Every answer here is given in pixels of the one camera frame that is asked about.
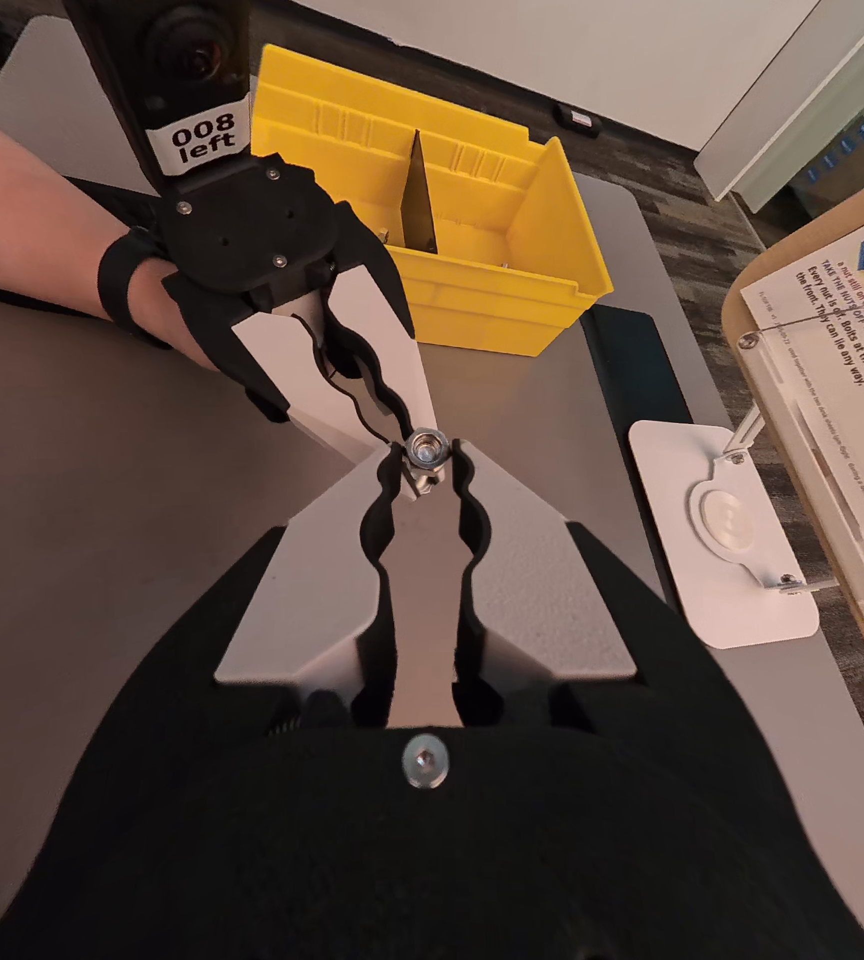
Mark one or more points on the wooden sheet board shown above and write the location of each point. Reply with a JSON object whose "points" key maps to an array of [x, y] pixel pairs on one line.
{"points": [[747, 300]]}

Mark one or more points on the person's left hand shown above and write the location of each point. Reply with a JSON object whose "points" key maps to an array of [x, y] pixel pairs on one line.
{"points": [[173, 322]]}

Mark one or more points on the glass partition door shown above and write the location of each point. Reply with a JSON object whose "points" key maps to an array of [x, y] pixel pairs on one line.
{"points": [[777, 112]]}

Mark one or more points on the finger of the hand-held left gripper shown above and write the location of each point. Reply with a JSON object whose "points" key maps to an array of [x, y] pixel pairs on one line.
{"points": [[383, 330], [289, 367]]}

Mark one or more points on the black wall outlet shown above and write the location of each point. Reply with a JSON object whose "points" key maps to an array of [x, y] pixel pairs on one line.
{"points": [[578, 121]]}

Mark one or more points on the silver hex bolt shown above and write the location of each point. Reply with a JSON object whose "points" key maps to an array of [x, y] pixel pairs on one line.
{"points": [[423, 480]]}

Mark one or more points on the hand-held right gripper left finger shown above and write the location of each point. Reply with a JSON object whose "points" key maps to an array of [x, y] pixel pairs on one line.
{"points": [[304, 600]]}

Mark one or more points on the white stand base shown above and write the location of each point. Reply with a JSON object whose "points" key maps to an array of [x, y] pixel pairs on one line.
{"points": [[702, 585]]}

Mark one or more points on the yellow divided plastic bin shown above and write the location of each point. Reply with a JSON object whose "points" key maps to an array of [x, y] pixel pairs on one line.
{"points": [[492, 307]]}

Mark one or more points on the black flat pad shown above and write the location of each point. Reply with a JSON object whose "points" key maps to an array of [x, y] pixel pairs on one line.
{"points": [[634, 360]]}

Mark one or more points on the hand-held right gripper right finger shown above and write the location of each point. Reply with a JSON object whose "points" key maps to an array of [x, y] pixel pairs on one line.
{"points": [[544, 600]]}

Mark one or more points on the silver hex nut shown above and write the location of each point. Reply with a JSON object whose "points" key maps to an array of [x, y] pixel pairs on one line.
{"points": [[411, 435]]}

